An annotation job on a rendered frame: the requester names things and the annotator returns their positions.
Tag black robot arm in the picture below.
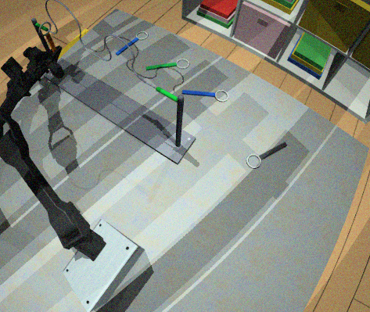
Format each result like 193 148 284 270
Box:
0 46 106 261

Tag green handle with white loop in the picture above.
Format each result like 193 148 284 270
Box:
146 59 189 70

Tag blue wand with grey loop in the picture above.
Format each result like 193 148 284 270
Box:
182 90 229 102
116 31 148 55

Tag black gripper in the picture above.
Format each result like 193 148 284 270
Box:
26 45 65 82

